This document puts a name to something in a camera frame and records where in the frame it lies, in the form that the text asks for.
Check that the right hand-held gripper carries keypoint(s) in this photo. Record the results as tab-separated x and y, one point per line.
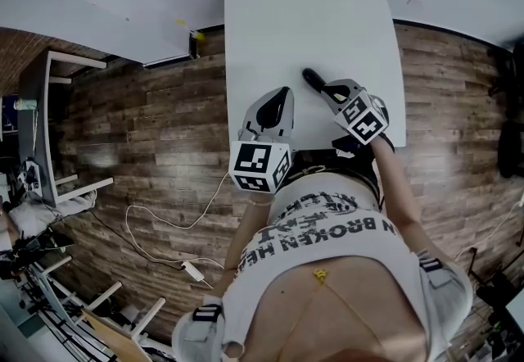
364	119

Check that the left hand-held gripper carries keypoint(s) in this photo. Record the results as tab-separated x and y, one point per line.
254	166

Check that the person's right forearm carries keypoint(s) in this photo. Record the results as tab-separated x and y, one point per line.
393	180

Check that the person's left forearm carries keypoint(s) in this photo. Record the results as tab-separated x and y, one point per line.
245	237

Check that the white rectangular table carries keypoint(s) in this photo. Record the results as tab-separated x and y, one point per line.
307	16

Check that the black shorts with belt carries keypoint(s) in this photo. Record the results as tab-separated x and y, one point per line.
315	157

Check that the white printed shirt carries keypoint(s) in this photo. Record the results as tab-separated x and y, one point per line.
319	237

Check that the white power strip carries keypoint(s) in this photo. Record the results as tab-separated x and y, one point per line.
192	269

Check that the black office chair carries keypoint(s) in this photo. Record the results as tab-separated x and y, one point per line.
513	73
511	151

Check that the black tripod stand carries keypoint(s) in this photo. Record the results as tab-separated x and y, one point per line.
472	260

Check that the person's bare chest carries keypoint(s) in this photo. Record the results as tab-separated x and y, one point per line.
352	311

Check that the grey side table white legs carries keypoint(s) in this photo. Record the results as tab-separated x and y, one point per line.
37	135

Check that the pale green packet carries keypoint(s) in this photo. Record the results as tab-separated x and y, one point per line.
24	104

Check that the white device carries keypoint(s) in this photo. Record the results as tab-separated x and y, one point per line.
30	176

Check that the wooden top white leg table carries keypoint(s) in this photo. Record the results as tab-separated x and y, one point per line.
118	342

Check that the white metal rack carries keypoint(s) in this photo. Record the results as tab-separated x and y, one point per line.
45	290

